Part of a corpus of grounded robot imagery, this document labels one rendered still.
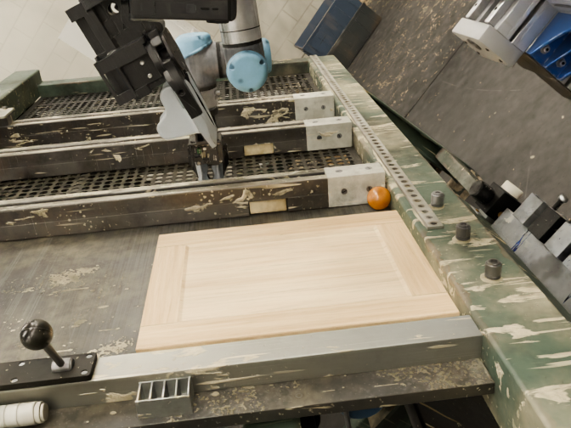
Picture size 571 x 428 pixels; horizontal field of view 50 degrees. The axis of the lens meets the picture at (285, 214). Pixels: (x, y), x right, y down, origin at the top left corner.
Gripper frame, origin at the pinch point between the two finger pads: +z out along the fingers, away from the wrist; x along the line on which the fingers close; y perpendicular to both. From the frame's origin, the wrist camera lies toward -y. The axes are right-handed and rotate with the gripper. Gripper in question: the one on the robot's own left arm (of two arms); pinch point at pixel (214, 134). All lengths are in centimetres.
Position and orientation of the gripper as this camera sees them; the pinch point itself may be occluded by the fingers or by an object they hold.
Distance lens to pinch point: 74.8
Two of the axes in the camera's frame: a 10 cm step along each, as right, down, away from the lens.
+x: 1.0, 4.1, -9.1
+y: -8.9, 4.4, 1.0
